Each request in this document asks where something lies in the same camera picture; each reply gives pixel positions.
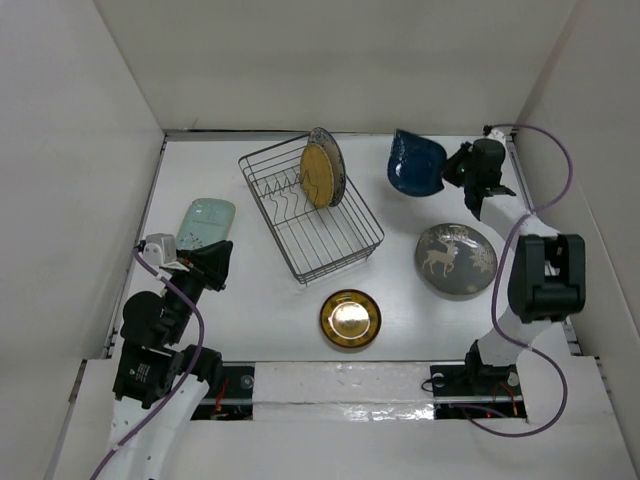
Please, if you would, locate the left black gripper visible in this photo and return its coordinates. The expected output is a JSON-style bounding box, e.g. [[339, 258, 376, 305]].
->
[[164, 237, 233, 341]]

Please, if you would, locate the light green rectangular plate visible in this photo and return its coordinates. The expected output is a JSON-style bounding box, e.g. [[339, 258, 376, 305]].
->
[[176, 198, 236, 250]]

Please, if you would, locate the dark blue leaf dish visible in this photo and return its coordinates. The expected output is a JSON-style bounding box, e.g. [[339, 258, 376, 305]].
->
[[387, 129, 447, 197]]

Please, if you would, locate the grey deer plate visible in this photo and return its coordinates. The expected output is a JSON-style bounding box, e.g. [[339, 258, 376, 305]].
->
[[414, 223, 498, 296]]

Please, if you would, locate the round bamboo woven plate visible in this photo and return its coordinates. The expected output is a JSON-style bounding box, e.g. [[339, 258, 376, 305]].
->
[[299, 143, 334, 208]]

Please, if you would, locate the blue floral round plate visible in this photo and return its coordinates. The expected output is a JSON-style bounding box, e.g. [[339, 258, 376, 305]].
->
[[308, 127, 347, 207]]

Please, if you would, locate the gold and black plate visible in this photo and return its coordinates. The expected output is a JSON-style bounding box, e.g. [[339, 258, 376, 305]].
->
[[319, 289, 382, 351]]

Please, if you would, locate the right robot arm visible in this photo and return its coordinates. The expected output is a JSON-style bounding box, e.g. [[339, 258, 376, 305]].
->
[[441, 137, 586, 393]]

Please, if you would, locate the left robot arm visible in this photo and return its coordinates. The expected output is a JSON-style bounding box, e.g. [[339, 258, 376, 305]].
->
[[91, 234, 233, 479]]

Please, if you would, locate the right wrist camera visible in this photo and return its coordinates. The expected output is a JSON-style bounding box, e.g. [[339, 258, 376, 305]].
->
[[482, 125, 507, 145]]

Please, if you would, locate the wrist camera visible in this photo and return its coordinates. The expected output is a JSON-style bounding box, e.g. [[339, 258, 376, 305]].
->
[[482, 125, 507, 145], [141, 233, 177, 267]]

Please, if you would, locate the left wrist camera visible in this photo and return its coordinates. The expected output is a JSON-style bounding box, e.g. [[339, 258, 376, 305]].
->
[[141, 233, 177, 267]]

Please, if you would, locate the grey wire dish rack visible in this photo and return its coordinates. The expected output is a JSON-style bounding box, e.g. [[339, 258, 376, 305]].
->
[[238, 132, 384, 284]]

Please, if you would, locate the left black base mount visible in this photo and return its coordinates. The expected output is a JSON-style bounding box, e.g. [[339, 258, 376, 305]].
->
[[191, 363, 255, 421]]

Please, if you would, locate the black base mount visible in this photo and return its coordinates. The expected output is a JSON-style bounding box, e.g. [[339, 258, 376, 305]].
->
[[421, 363, 527, 420], [191, 363, 255, 421]]

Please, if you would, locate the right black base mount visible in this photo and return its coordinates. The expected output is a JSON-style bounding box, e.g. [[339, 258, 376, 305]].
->
[[421, 363, 527, 420]]

